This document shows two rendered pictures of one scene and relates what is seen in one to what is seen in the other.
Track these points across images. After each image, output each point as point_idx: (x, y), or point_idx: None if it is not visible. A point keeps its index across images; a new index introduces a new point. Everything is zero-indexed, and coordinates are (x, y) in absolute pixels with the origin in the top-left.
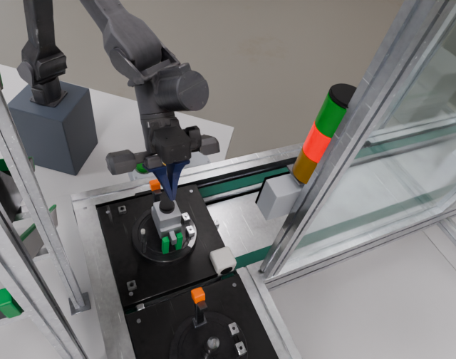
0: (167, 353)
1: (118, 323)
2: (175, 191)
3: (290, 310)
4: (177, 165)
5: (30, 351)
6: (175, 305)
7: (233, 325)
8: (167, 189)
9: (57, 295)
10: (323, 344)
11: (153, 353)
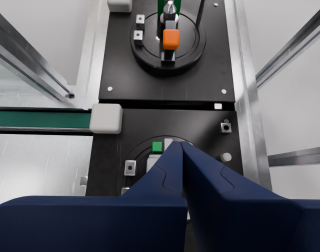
0: (203, 56)
1: (241, 101)
2: (170, 149)
3: (69, 83)
4: (161, 197)
5: (295, 137)
6: (182, 91)
7: (136, 37)
8: (202, 155)
9: (275, 180)
10: (62, 51)
11: (216, 60)
